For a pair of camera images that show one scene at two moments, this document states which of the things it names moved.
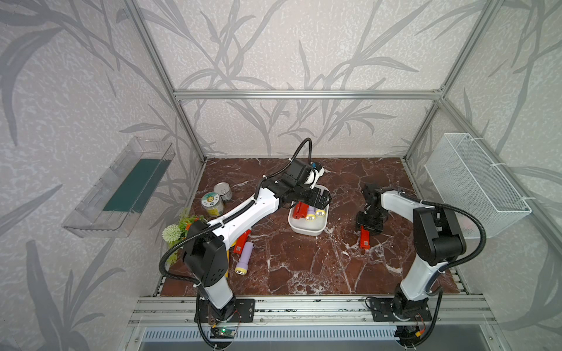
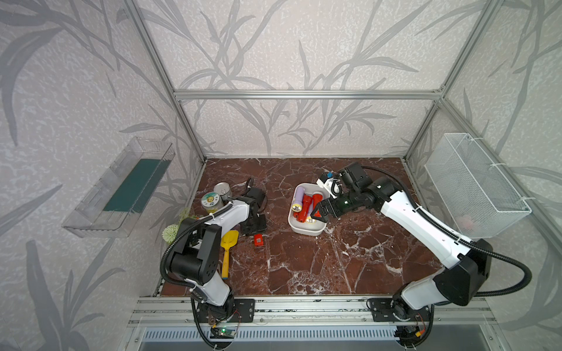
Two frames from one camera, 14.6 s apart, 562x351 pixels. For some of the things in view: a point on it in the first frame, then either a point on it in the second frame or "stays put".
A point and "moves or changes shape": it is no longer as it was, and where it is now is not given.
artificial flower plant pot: [173, 234] stays put
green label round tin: [212, 204] stays put
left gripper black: [314, 202] to [262, 229]
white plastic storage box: [307, 227] stays put
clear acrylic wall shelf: [111, 208] stays put
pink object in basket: [467, 225] stays put
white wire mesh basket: [462, 175] stays put
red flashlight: [364, 238] moves or changes shape
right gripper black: [375, 229] to [327, 204]
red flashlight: [240, 242] to [258, 240]
